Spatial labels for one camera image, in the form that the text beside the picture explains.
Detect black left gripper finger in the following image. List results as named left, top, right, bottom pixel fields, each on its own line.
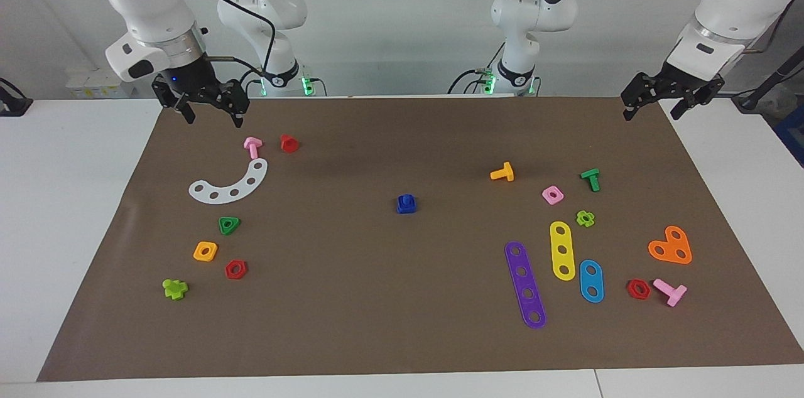
left=621, top=72, right=651, bottom=122
left=670, top=80, right=725, bottom=121

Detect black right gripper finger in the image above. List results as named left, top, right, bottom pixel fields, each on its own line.
left=226, top=79, right=251, bottom=129
left=168, top=92, right=196, bottom=126

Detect white curved perforated strip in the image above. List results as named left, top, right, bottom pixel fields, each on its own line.
left=188, top=158, right=269, bottom=205

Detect black stand pole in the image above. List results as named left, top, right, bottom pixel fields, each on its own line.
left=732, top=46, right=804, bottom=113

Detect white box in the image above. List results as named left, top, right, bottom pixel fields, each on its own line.
left=66, top=67, right=136, bottom=99

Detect blue crate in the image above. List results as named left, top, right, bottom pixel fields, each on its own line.
left=774, top=103, right=804, bottom=168

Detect orange three-hole angled plate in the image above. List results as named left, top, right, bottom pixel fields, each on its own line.
left=648, top=225, right=693, bottom=266

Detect yellow three-hole strip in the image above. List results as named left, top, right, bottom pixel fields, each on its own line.
left=550, top=221, right=577, bottom=282

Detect black clamp device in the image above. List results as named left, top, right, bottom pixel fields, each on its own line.
left=0, top=78, right=33, bottom=117

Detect blue two-hole strip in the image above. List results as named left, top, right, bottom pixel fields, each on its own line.
left=579, top=259, right=605, bottom=304

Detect purple four-hole strip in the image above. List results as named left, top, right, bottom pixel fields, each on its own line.
left=504, top=241, right=547, bottom=330

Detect brown table mat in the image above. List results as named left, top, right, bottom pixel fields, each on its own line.
left=36, top=95, right=804, bottom=383

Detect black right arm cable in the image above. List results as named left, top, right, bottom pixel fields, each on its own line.
left=170, top=0, right=278, bottom=75

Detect black base cables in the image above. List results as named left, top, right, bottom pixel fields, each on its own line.
left=447, top=65, right=497, bottom=95

